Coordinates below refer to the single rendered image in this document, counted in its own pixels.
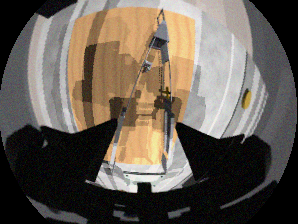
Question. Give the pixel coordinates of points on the light wooden board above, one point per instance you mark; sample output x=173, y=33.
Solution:
x=107, y=51

